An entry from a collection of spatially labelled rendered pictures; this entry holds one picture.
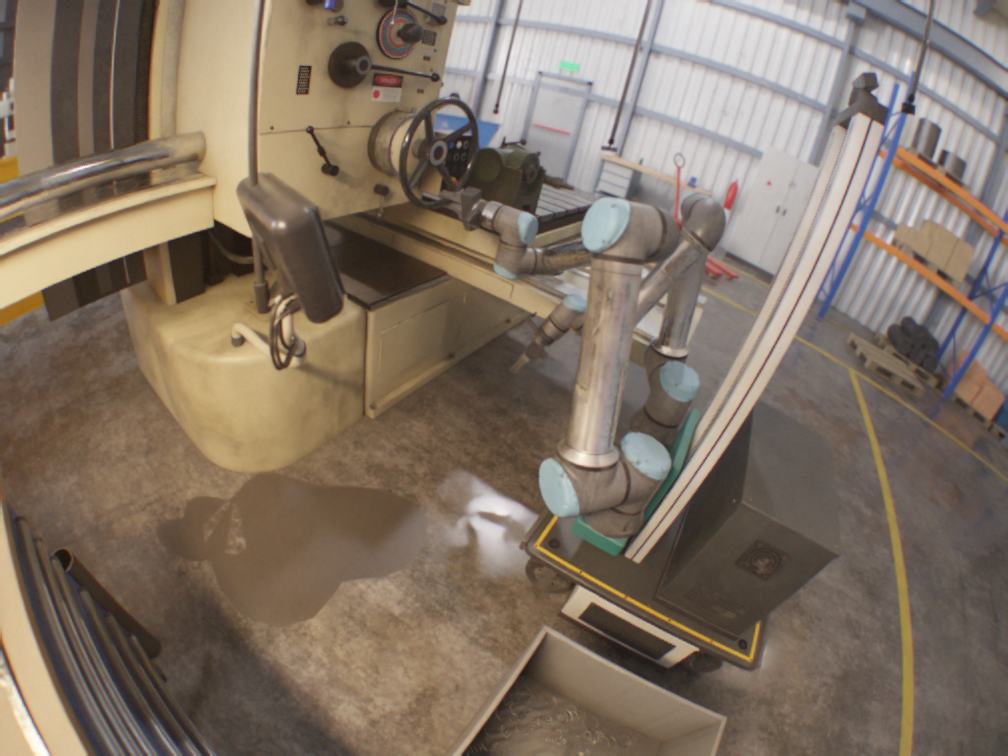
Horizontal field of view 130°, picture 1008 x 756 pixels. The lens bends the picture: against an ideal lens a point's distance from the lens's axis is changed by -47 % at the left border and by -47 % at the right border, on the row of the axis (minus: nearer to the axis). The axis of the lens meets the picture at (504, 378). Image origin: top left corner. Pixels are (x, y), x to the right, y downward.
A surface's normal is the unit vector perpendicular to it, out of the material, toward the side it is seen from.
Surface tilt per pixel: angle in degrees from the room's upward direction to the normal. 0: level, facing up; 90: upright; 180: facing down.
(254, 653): 0
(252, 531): 0
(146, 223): 90
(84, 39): 90
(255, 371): 90
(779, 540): 90
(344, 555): 0
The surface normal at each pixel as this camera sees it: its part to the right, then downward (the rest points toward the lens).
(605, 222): -0.90, -0.07
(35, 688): 0.21, -0.79
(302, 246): 0.67, 0.54
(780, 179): -0.52, 0.41
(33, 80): 0.83, 0.45
